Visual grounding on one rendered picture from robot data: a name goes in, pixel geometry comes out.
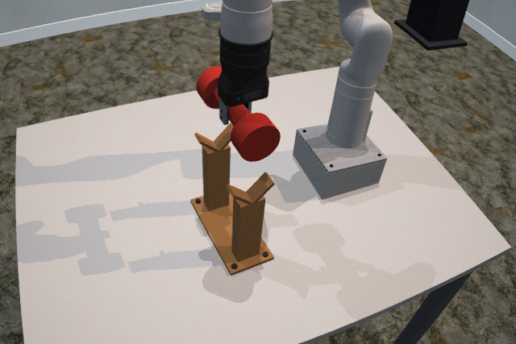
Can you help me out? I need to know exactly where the red dumbbell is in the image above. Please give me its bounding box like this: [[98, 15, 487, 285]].
[[196, 66, 281, 162]]

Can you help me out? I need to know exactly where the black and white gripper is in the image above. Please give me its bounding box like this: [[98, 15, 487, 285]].
[[202, 2, 273, 125]]

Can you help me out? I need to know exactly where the brown wooden cradle stand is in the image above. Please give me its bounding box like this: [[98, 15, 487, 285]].
[[190, 123, 275, 276]]

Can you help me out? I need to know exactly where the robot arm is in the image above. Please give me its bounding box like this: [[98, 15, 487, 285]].
[[223, 0, 393, 148]]

